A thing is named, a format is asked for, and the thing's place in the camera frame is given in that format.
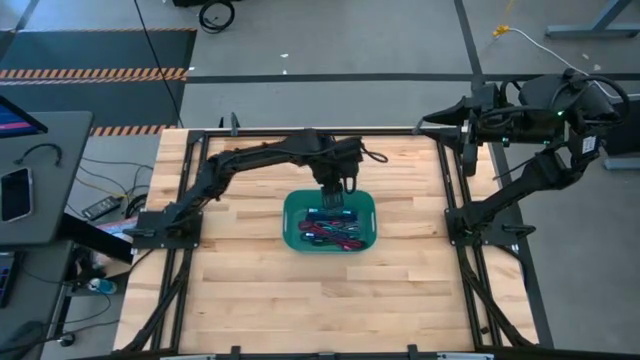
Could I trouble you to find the red braided USB-C cable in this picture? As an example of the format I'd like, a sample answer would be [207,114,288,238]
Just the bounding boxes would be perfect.
[322,235,368,251]

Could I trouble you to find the black smartphone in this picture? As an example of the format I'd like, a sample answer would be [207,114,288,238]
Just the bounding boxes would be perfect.
[0,167,34,224]

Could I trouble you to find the pink braided USB-C cable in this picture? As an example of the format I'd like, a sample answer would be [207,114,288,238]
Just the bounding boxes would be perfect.
[298,220,334,236]

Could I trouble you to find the coiled black cable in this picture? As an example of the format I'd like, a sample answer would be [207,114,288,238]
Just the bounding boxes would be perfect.
[198,0,236,35]

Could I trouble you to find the blue-grey metal stand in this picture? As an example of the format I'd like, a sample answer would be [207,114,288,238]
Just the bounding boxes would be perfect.
[544,0,640,40]

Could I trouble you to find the white cable with yellow plug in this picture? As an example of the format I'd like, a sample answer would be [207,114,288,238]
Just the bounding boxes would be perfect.
[492,23,640,101]

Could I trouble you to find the clear water bottle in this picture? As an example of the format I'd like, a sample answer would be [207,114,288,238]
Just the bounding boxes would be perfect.
[87,277,119,296]

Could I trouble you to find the lit computer screen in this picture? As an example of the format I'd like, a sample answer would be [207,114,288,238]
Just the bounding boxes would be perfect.
[0,94,50,140]

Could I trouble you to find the black hazard-striped floor mat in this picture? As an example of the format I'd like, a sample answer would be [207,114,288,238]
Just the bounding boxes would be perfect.
[0,27,199,139]

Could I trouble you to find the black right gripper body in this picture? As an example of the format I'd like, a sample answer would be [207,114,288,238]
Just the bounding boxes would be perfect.
[462,82,504,176]

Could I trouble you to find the teal plastic basket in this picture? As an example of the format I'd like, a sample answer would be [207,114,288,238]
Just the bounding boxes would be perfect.
[282,188,378,255]

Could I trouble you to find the black power brick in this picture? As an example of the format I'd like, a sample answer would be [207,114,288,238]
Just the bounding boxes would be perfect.
[81,195,123,221]

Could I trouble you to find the black curved cable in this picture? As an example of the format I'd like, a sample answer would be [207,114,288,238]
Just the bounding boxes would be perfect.
[13,143,64,167]

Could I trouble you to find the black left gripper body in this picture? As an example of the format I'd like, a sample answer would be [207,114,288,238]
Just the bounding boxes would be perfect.
[310,133,365,187]

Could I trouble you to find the black hanging cable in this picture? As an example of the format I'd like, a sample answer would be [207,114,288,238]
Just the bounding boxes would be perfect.
[132,0,184,127]

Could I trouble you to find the black aluminium table frame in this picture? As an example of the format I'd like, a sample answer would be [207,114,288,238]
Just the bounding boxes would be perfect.
[117,124,556,360]

